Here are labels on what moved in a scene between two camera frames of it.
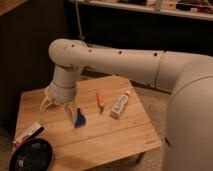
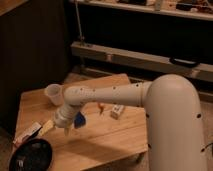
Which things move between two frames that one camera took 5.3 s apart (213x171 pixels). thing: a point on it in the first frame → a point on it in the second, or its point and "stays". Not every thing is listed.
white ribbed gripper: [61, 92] → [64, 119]
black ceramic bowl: [35, 154] stays
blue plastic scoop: [80, 119] stays
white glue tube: [119, 104] stays
